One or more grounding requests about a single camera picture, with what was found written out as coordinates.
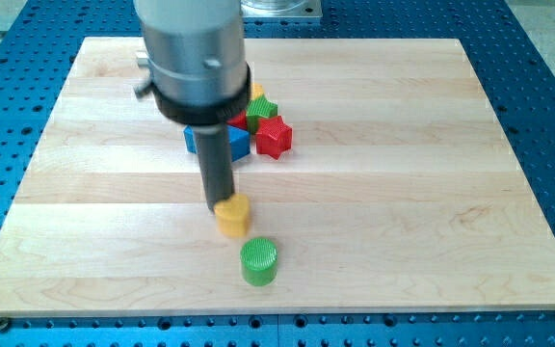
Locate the yellow heart block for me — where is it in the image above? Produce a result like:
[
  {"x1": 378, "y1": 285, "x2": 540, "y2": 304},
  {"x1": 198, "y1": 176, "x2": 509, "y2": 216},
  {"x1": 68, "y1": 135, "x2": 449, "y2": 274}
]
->
[{"x1": 214, "y1": 194, "x2": 251, "y2": 237}]

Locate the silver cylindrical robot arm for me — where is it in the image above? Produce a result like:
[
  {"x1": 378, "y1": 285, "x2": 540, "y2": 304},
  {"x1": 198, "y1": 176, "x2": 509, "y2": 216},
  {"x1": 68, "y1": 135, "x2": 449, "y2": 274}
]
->
[{"x1": 134, "y1": 0, "x2": 251, "y2": 125}]

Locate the red star block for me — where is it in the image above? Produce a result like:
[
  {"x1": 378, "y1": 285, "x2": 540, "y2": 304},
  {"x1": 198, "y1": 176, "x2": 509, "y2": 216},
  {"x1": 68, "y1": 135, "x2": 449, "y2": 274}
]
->
[{"x1": 255, "y1": 116, "x2": 293, "y2": 160}]

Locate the blue triangle block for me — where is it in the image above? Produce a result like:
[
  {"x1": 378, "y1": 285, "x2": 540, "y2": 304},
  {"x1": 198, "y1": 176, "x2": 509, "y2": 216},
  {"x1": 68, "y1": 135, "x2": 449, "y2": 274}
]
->
[{"x1": 183, "y1": 125, "x2": 251, "y2": 162}]

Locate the green star block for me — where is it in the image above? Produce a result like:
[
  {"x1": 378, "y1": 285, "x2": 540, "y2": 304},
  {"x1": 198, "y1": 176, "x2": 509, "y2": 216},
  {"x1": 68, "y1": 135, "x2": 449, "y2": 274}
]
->
[{"x1": 246, "y1": 95, "x2": 278, "y2": 135}]

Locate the small red block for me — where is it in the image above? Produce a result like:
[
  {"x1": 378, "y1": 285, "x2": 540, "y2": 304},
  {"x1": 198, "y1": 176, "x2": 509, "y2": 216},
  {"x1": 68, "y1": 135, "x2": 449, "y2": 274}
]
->
[{"x1": 227, "y1": 110, "x2": 248, "y2": 131}]

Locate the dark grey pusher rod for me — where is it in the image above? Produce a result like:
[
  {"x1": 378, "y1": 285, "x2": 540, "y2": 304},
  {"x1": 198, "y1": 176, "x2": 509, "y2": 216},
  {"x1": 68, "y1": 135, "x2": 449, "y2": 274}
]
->
[{"x1": 192, "y1": 123, "x2": 235, "y2": 211}]

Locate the green cylinder block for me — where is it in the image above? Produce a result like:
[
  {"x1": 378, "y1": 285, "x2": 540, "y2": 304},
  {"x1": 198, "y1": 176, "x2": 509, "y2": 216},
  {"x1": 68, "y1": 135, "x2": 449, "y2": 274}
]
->
[{"x1": 240, "y1": 237, "x2": 278, "y2": 286}]

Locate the small yellow block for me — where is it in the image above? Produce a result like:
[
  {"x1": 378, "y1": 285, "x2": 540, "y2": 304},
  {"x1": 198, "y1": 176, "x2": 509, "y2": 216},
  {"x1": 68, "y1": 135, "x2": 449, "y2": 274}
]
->
[{"x1": 251, "y1": 83, "x2": 264, "y2": 100}]

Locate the wooden board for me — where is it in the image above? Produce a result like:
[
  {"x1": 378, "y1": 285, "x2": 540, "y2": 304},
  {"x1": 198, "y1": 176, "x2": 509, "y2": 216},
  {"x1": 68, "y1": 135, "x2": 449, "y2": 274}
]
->
[{"x1": 0, "y1": 38, "x2": 555, "y2": 317}]

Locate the blue perforated metal base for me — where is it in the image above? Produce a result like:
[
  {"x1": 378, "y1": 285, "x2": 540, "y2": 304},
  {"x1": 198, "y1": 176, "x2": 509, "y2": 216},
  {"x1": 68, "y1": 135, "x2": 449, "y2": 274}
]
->
[{"x1": 0, "y1": 1, "x2": 555, "y2": 346}]

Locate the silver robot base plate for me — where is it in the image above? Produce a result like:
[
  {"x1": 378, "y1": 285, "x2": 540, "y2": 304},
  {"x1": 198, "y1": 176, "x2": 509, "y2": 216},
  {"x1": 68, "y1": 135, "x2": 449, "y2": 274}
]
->
[{"x1": 240, "y1": 0, "x2": 323, "y2": 19}]

